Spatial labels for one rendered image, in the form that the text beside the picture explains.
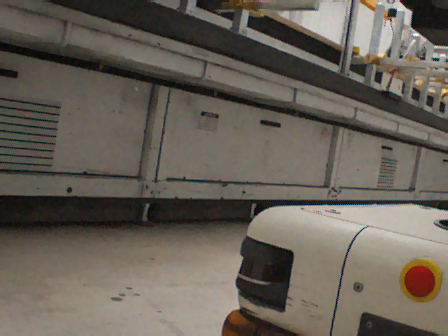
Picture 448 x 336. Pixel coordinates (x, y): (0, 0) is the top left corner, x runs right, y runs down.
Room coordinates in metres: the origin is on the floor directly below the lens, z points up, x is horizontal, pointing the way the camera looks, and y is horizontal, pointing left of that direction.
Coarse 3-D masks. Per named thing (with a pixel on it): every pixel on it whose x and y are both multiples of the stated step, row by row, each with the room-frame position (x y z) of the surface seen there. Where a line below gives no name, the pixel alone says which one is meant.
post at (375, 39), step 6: (378, 6) 2.63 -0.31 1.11; (384, 6) 2.64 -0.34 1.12; (378, 12) 2.62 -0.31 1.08; (378, 18) 2.62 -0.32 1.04; (378, 24) 2.62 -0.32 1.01; (372, 30) 2.63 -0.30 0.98; (378, 30) 2.62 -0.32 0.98; (372, 36) 2.63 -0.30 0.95; (378, 36) 2.62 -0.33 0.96; (372, 42) 2.63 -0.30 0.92; (378, 42) 2.63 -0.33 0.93; (372, 48) 2.62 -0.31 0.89; (378, 48) 2.64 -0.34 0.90; (372, 54) 2.62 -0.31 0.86; (366, 66) 2.63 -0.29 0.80; (372, 66) 2.62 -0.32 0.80; (366, 72) 2.63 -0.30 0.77; (372, 72) 2.62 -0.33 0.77; (366, 78) 2.63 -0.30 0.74; (372, 78) 2.63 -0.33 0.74
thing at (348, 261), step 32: (256, 224) 0.74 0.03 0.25; (288, 224) 0.72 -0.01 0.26; (320, 224) 0.70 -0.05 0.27; (352, 224) 0.70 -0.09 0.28; (384, 224) 0.74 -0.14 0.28; (416, 224) 0.80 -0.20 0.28; (256, 256) 0.73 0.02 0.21; (288, 256) 0.74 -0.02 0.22; (320, 256) 0.67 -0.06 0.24; (352, 256) 0.65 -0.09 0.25; (384, 256) 0.63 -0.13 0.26; (416, 256) 0.61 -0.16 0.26; (256, 288) 0.73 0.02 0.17; (288, 288) 0.72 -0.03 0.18; (320, 288) 0.67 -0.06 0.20; (352, 288) 0.64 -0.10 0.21; (384, 288) 0.62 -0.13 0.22; (416, 288) 0.59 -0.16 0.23; (256, 320) 0.72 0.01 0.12; (288, 320) 0.69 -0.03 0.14; (320, 320) 0.66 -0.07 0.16; (352, 320) 0.64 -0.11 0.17; (384, 320) 0.61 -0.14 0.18; (416, 320) 0.59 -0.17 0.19
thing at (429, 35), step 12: (408, 0) 0.90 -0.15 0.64; (420, 0) 0.89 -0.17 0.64; (432, 0) 0.76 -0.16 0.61; (444, 0) 0.74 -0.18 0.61; (420, 12) 0.89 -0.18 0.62; (432, 12) 0.87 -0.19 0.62; (444, 12) 0.86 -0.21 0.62; (420, 24) 0.88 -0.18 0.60; (432, 24) 0.87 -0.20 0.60; (444, 24) 0.86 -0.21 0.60; (432, 36) 0.92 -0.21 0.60; (444, 36) 0.91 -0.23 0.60
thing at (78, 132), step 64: (0, 64) 1.37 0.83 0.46; (64, 64) 1.54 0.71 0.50; (320, 64) 2.63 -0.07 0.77; (0, 128) 1.38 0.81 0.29; (64, 128) 1.56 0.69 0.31; (128, 128) 1.77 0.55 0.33; (192, 128) 2.02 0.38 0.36; (256, 128) 2.34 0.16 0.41; (320, 128) 2.77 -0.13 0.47; (0, 192) 1.38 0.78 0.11; (64, 192) 1.55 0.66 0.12; (128, 192) 1.76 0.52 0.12; (192, 192) 2.02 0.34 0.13; (256, 192) 2.35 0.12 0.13; (320, 192) 2.79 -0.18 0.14; (384, 192) 3.46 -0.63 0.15
